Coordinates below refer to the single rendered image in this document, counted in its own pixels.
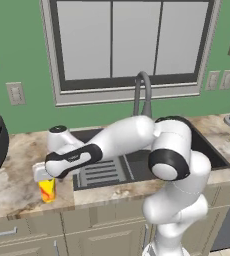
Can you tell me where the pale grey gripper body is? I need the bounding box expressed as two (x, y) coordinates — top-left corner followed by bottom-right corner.
(32, 162), (57, 183)

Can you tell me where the yellow and orange cup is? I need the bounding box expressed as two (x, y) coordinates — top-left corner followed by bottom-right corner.
(38, 177), (57, 204)

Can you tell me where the beige cabinet door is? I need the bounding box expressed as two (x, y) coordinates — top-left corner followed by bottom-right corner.
(65, 223), (150, 256)
(0, 240), (68, 256)
(182, 185), (230, 256)

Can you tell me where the grey curved faucet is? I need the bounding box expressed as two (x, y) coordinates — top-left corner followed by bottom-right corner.
(132, 70), (154, 119)

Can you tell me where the dark sink basin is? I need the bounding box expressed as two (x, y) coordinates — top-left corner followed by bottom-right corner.
(69, 116), (230, 192)

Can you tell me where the beige drawer front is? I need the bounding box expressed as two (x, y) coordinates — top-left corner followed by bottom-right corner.
(0, 212), (64, 250)

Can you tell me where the grey framed window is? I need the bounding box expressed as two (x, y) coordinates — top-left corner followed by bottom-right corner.
(39, 0), (223, 108)

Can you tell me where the silver drawer handle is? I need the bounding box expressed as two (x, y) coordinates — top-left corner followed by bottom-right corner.
(0, 226), (19, 240)

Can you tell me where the silver cabinet door handle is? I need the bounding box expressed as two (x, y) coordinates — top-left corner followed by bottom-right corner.
(52, 239), (60, 256)

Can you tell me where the grey wall outlet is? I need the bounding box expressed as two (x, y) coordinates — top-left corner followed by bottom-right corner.
(205, 70), (221, 92)
(219, 69), (230, 91)
(5, 81), (27, 107)

